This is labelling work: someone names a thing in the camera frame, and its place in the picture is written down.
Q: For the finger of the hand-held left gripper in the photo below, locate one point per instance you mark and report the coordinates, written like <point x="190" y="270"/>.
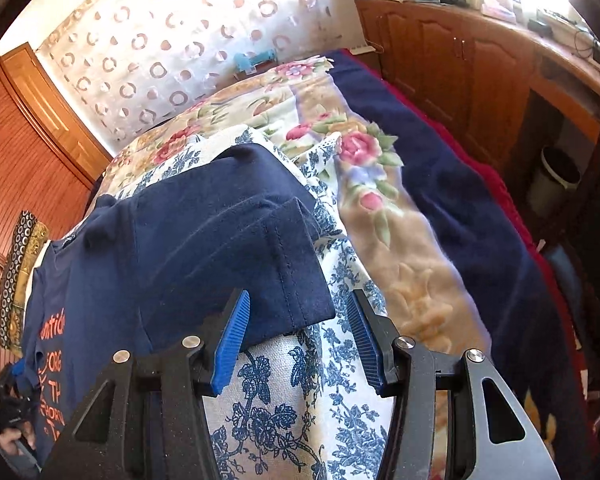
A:
<point x="22" y="372"/>

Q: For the navy t-shirt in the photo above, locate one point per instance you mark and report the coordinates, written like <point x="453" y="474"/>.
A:
<point x="205" y="250"/>

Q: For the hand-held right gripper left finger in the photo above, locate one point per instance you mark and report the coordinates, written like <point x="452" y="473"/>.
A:
<point x="230" y="345"/>

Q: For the dark patterned pillow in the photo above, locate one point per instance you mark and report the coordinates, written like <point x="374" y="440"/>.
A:
<point x="20" y="240"/>

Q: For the wooden cabinet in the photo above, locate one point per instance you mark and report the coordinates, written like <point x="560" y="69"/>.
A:
<point x="430" y="60"/>

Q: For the circle-patterned sheer curtain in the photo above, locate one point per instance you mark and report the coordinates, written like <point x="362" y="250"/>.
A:
<point x="180" y="35"/>

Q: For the blue floral white bedsheet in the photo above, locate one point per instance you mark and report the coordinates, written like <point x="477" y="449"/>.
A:
<point x="280" y="410"/>

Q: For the teal cloth bundle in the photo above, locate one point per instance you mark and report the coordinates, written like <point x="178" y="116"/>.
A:
<point x="252" y="60"/>

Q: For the wooden wardrobe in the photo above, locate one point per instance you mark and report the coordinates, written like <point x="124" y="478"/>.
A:
<point x="30" y="160"/>

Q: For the white trash bin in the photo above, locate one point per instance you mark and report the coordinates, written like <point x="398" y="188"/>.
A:
<point x="550" y="185"/>

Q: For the pink floral blanket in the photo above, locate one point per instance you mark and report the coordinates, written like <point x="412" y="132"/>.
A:
<point x="410" y="270"/>

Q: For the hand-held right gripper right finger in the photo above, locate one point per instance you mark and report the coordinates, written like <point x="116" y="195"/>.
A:
<point x="365" y="345"/>

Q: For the person's left hand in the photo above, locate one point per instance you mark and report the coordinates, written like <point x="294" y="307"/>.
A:
<point x="12" y="442"/>

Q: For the navy blanket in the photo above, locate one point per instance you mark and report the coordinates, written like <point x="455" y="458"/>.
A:
<point x="480" y="210"/>

